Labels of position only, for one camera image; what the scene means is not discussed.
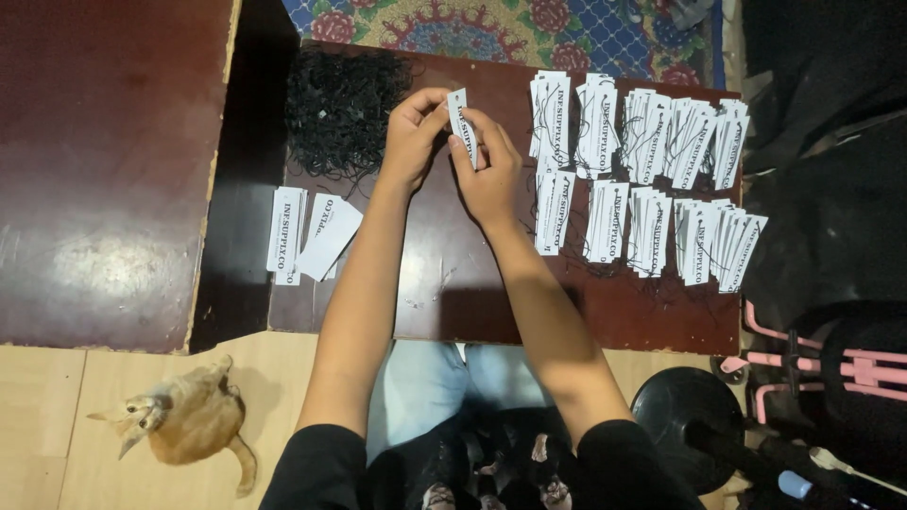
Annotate person's black floral shirt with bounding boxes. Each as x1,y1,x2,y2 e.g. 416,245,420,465
258,407,706,510

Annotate loose fanned white tags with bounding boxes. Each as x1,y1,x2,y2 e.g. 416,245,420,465
298,193,364,283

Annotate rows of strung tag bundles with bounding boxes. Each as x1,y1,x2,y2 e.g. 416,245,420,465
528,70,769,294

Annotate person's blue jeans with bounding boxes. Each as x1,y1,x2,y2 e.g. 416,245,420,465
366,340,554,465

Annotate orange cat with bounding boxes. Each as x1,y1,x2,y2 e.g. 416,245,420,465
86,354,259,499

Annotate floral patterned rug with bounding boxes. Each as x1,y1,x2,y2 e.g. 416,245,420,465
282,0,727,89

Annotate single white paper tag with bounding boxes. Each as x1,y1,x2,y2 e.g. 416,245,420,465
446,88,480,171

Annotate heap of black cloth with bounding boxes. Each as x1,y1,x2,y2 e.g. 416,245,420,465
740,0,907,334

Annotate person's left hand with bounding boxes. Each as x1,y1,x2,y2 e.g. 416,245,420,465
378,87,454,196

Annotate person's right hand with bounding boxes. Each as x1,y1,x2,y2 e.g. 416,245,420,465
447,108,524,230

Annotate pink metal frame stroller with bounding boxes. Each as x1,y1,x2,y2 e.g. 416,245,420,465
710,299,907,426

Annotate white cable with plug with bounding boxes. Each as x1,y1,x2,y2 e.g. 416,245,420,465
810,446,907,498

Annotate stack of unstrung white tags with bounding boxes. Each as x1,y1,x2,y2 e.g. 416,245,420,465
266,186,310,286

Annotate black round fan base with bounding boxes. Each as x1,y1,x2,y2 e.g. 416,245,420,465
630,366,746,497

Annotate pile of black strings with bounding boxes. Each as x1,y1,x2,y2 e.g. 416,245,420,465
285,48,415,181

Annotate small pale blue cap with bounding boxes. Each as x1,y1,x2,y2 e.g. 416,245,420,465
778,470,813,500

